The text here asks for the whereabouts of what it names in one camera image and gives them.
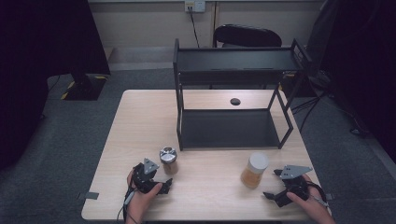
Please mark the black curtain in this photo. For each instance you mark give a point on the black curtain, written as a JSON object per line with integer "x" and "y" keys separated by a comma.
{"x": 37, "y": 62}

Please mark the glass jar with white lid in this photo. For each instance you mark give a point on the glass jar with white lid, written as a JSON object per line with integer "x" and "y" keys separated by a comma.
{"x": 253, "y": 170}

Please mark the glass jar with silver lid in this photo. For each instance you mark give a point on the glass jar with silver lid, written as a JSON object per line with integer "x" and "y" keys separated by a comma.
{"x": 168, "y": 160}

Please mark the dark curtain with stands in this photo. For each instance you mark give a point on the dark curtain with stands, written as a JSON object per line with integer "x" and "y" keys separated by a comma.
{"x": 364, "y": 62}

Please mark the black stand base yellow tape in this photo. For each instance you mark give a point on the black stand base yellow tape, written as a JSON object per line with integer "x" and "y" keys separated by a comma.
{"x": 85, "y": 88}

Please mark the person's right hand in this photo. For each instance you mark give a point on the person's right hand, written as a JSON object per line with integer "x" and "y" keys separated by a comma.
{"x": 309, "y": 202}

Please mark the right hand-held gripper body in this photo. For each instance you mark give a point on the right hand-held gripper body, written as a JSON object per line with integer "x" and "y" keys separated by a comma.
{"x": 295, "y": 183}

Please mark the grey tape piece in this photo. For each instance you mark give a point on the grey tape piece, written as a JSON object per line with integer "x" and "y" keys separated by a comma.
{"x": 88, "y": 195}
{"x": 329, "y": 196}

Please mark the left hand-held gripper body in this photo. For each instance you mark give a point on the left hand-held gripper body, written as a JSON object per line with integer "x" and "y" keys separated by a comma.
{"x": 144, "y": 181}

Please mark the black two-tier metal shelf rack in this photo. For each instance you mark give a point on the black two-tier metal shelf rack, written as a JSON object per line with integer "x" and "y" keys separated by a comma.
{"x": 229, "y": 129}

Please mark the black chair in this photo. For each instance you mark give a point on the black chair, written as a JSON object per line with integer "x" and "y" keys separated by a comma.
{"x": 247, "y": 35}

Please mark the person's left hand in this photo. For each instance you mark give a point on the person's left hand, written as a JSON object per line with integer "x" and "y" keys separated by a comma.
{"x": 140, "y": 200}

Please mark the white wall socket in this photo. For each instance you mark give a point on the white wall socket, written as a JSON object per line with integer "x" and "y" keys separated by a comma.
{"x": 195, "y": 5}

